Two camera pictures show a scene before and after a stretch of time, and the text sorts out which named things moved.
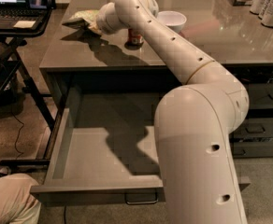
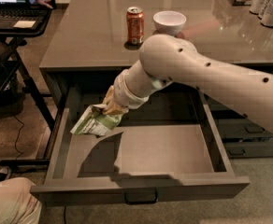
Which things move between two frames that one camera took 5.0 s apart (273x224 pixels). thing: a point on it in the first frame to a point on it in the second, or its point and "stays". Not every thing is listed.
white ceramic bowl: x=172 y=20 stays
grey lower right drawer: x=259 y=149 stays
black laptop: x=7 y=4 stays
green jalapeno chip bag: x=85 y=20 to x=95 y=121
